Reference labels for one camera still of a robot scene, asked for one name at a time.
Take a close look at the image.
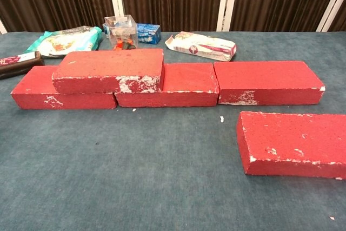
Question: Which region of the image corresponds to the clear plastic box with caps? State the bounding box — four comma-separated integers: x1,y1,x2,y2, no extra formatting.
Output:
104,14,139,51

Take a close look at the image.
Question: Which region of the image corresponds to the teal white snack bag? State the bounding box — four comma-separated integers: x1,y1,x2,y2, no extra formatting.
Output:
25,25,103,59

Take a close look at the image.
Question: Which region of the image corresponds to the blue cardboard box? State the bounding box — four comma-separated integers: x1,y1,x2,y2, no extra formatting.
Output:
102,22,162,45

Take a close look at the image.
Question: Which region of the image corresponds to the blue felt table cover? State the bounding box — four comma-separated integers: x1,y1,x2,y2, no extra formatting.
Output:
0,31,346,231

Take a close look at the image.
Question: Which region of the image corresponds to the white and red carton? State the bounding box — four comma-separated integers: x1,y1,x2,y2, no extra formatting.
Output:
164,31,237,62

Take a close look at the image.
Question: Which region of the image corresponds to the red painted foam brick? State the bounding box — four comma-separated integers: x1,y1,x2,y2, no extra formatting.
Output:
236,111,346,180
213,61,326,106
51,48,165,94
114,63,219,108
11,65,118,110

